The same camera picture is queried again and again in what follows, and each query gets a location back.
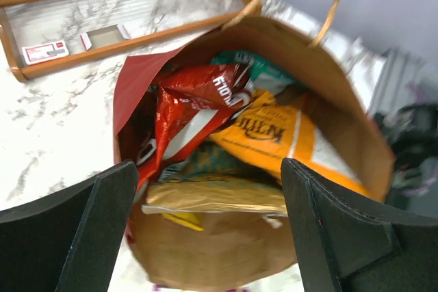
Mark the yellow kettle chips bag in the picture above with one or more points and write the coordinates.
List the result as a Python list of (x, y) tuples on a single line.
[(266, 132)]

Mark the yellow m&m's packet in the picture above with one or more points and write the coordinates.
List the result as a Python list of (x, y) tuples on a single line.
[(193, 221)]

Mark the teal white snack bag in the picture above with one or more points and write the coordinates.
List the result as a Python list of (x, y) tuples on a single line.
[(264, 74)]

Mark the open small cardboard box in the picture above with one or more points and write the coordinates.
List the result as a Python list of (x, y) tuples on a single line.
[(104, 36)]

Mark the red brown paper bag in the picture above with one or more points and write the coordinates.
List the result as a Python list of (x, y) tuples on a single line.
[(236, 248)]

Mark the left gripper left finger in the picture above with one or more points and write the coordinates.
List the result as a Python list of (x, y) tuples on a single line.
[(68, 240)]

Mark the gold foil snack bag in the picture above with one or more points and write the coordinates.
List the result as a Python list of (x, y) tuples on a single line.
[(216, 193)]

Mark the red white small box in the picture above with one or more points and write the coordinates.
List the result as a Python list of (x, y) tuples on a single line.
[(44, 52)]

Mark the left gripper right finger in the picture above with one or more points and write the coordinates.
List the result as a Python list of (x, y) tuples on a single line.
[(347, 242)]

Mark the red doritos chip bag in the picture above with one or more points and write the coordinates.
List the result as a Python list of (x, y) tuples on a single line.
[(191, 103)]

